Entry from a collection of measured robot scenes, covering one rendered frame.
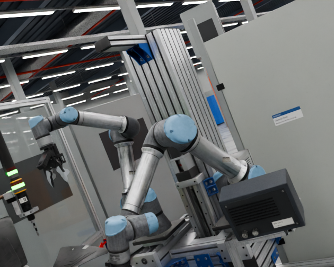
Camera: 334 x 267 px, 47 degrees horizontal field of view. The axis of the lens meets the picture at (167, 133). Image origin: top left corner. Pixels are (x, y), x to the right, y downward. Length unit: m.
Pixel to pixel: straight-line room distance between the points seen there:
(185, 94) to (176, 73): 0.12
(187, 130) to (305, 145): 1.54
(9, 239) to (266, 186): 0.94
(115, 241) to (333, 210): 1.99
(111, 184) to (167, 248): 3.32
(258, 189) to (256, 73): 1.55
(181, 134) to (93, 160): 3.81
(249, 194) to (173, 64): 0.87
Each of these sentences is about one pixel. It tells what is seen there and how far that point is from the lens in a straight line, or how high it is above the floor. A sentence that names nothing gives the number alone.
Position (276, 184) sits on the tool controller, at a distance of 1.40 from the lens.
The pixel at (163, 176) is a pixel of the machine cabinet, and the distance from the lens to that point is 5.93.
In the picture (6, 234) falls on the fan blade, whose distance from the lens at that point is 1.56.
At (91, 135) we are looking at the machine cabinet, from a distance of 5.28.
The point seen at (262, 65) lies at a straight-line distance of 2.84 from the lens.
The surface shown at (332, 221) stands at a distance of 3.05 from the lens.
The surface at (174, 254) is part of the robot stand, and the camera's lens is 2.08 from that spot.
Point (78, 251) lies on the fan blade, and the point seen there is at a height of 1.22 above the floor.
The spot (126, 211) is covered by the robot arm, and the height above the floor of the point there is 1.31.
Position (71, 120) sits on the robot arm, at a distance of 1.90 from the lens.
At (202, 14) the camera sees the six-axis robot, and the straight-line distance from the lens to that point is 5.14.
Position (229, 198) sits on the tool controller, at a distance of 1.44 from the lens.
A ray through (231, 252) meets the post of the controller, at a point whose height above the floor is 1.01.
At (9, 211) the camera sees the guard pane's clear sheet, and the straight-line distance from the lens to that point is 2.40.
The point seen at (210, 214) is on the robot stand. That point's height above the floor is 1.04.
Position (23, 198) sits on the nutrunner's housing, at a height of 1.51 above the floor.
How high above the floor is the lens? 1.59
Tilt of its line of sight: 2 degrees down
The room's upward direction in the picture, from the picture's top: 22 degrees counter-clockwise
